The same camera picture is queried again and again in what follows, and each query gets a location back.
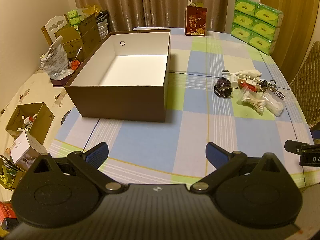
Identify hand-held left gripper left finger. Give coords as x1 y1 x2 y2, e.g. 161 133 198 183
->
30 142 123 194

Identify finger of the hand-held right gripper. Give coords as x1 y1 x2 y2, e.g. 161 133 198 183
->
284 140 314 154

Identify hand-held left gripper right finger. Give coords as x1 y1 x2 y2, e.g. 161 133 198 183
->
190 142 287 194

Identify bag of cotton pads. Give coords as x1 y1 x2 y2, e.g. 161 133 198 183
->
262 91 284 117

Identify brown storage box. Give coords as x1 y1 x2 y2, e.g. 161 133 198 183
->
64 29 172 123

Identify bag of cotton swabs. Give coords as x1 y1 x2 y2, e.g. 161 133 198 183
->
236 85 267 115

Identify black scrunchie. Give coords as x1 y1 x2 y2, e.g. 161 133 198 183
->
214 77 233 98

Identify red packet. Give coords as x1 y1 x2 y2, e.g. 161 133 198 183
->
239 79 258 92

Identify white hair claw clip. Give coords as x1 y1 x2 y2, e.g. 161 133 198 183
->
237 73 262 88

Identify white folding brush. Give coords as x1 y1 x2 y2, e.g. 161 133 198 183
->
222 69 262 77

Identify checked tablecloth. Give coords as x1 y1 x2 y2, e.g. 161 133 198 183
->
49 27 315 189

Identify chair with quilted cover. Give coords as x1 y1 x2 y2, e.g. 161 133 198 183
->
289 46 320 130

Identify small open cardboard box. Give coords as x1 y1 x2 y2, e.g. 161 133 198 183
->
5 102 55 146

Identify white carton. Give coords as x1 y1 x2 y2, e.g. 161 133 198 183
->
10 130 48 172

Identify dark maroon tray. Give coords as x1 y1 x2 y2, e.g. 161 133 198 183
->
50 59 84 88

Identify cream printed cloth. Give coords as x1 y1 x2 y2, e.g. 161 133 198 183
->
0 67 75 205

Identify green snack packets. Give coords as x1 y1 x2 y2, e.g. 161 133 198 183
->
0 155 20 189

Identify silver plastic bag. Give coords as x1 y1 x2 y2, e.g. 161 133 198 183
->
40 35 73 79

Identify red package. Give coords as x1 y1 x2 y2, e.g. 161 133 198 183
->
0 201 19 232

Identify tall brown cardboard box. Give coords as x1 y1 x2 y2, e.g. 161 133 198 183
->
77 14 102 60

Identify olive cardboard box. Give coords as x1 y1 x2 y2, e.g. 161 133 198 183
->
55 26 84 60

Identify black and white bag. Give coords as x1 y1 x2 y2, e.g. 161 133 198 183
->
96 11 110 40

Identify golden curtain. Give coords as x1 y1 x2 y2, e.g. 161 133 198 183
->
260 0 320 80

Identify red gift box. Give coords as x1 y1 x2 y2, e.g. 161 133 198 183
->
184 4 208 37

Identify stack of green tissue packs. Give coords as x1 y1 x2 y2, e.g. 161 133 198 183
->
230 0 284 55

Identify white wooden chair back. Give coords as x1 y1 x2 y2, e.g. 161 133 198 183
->
41 14 70 47

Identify small green tissue packs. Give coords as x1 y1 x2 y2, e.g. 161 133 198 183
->
67 9 84 27

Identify yellow plastic bag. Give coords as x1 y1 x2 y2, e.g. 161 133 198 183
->
80 4 102 15

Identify brown patterned curtain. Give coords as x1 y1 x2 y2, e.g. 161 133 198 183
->
70 0 230 33

